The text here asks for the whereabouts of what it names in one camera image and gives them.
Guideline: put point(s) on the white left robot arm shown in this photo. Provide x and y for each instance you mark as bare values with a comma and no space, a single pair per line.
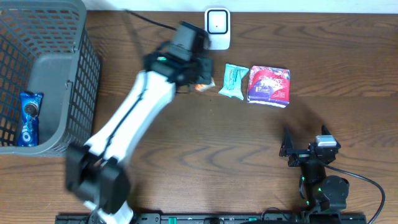
96,172

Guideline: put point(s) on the red purple snack bag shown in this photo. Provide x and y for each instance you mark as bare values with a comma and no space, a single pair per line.
269,86

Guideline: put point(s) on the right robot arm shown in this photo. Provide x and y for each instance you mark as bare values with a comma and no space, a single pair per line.
325,195

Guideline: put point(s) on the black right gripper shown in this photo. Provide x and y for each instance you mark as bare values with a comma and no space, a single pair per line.
287,149

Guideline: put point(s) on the small orange snack box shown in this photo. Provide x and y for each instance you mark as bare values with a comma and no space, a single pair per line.
204,87

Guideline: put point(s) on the blue Oreo cookie pack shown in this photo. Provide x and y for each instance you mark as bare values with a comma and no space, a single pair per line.
30,102

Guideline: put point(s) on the mint green snack packet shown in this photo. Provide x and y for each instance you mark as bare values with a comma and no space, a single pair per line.
232,82

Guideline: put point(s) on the grey plastic mesh basket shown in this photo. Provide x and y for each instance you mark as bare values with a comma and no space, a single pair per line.
45,49

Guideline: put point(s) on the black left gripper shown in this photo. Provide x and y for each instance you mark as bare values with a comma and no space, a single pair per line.
204,72

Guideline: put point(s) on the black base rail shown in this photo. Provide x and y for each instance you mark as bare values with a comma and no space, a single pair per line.
155,218

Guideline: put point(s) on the white barcode scanner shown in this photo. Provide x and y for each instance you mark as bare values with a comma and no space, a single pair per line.
218,27

